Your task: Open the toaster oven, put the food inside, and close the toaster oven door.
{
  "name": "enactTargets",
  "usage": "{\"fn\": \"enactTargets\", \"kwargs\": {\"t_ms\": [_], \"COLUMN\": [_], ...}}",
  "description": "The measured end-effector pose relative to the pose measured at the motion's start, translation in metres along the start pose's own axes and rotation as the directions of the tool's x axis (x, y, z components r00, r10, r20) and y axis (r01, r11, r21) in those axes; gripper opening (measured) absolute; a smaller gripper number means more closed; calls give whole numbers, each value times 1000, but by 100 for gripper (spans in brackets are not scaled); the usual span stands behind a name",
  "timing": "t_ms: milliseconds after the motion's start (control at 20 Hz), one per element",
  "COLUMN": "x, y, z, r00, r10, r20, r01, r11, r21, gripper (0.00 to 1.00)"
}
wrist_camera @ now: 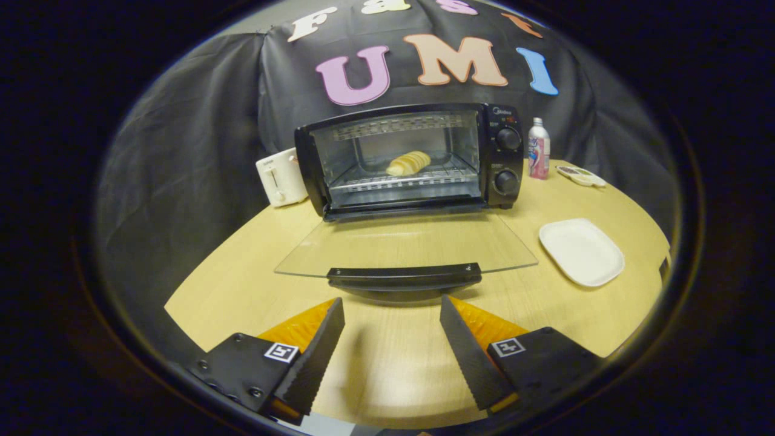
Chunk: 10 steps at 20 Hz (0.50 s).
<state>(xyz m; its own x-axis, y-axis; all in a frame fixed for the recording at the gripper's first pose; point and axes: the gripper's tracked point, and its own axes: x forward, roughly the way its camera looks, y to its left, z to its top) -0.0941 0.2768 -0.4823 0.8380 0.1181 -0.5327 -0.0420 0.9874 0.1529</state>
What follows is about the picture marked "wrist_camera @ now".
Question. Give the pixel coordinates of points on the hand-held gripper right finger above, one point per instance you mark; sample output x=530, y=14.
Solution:
x=466, y=357

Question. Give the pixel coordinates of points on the white square plate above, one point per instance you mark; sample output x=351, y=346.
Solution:
x=581, y=251

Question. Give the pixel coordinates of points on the white pop-up toaster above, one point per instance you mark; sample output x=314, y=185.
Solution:
x=281, y=178

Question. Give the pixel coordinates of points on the black toaster oven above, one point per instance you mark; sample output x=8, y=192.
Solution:
x=412, y=181

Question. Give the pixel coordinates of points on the yellow bread roll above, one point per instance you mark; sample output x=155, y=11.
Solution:
x=408, y=163

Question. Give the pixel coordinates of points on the white and pink bottle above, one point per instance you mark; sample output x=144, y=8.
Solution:
x=538, y=151

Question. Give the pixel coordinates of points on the small white tray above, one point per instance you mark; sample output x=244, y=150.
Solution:
x=581, y=175

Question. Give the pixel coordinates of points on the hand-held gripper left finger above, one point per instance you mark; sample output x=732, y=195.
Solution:
x=316, y=357

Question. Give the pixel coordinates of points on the black backdrop cloth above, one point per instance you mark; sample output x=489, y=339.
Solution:
x=200, y=157

